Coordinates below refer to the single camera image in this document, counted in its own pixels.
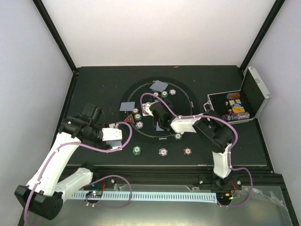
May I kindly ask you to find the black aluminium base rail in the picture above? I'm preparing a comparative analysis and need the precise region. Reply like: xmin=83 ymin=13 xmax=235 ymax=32
xmin=72 ymin=164 xmax=243 ymax=189

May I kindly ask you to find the aluminium poker case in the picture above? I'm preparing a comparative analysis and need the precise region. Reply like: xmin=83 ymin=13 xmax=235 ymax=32
xmin=203 ymin=66 xmax=271 ymax=124

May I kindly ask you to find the face up clubs card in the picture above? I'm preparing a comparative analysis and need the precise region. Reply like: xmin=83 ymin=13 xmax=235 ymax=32
xmin=142 ymin=104 xmax=151 ymax=116

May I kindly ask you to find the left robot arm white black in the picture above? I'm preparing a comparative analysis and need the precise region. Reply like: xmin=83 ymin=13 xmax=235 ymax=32
xmin=15 ymin=104 xmax=122 ymax=220

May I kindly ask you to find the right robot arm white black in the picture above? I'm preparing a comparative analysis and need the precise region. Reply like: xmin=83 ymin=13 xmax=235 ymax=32
xmin=149 ymin=102 xmax=238 ymax=190

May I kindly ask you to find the brown chip row in case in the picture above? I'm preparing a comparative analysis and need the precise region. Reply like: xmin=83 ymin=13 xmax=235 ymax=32
xmin=227 ymin=92 xmax=240 ymax=100

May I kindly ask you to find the brown poker chip stack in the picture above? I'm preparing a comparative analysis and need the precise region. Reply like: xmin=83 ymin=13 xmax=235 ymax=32
xmin=183 ymin=147 xmax=192 ymax=155

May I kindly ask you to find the round black poker mat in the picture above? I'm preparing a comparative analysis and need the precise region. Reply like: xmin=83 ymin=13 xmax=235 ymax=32
xmin=120 ymin=77 xmax=201 ymax=145

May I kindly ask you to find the blue card box in case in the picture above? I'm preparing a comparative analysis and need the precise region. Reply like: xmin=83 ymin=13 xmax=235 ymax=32
xmin=229 ymin=99 xmax=242 ymax=106

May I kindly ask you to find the green poker chip stack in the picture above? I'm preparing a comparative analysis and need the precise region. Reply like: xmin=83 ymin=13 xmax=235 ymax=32
xmin=133 ymin=146 xmax=141 ymax=155

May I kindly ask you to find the blue card top seat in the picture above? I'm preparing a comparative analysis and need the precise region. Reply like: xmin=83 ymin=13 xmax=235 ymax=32
xmin=150 ymin=80 xmax=168 ymax=92

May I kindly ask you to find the red triangular marker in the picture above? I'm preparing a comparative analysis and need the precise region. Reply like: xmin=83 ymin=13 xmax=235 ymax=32
xmin=124 ymin=114 xmax=135 ymax=124

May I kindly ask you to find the orange yellow card box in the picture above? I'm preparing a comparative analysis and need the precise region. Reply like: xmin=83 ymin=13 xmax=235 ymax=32
xmin=232 ymin=105 xmax=246 ymax=114

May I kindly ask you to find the blue playing card deck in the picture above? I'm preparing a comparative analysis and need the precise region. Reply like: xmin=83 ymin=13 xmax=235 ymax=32
xmin=106 ymin=141 xmax=122 ymax=150

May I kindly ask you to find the purple chip row in case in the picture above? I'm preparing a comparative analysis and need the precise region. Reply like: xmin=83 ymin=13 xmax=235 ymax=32
xmin=222 ymin=112 xmax=250 ymax=122

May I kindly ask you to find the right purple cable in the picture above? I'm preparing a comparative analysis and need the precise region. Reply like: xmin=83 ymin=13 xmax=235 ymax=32
xmin=140 ymin=92 xmax=253 ymax=208

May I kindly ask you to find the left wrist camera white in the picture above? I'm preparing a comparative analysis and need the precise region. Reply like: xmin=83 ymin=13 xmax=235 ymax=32
xmin=102 ymin=128 xmax=122 ymax=141

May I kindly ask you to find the white perforated strip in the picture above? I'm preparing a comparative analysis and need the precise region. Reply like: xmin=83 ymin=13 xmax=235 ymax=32
xmin=69 ymin=191 xmax=217 ymax=203

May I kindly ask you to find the green chip mat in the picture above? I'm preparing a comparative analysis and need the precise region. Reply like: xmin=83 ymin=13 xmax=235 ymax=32
xmin=174 ymin=133 xmax=182 ymax=140

